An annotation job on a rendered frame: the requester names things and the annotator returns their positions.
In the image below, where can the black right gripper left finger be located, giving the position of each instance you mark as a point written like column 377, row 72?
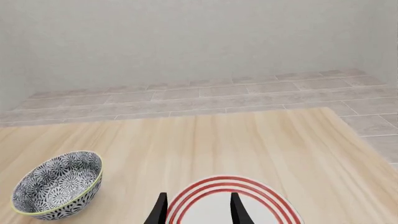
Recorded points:
column 158, row 211

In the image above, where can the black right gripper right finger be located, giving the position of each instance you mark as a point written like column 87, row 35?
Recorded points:
column 240, row 211

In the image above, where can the white plate with red rings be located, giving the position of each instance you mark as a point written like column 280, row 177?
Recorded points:
column 202, row 207

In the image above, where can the black and white patterned bowl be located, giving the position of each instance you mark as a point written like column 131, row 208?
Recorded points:
column 57, row 186

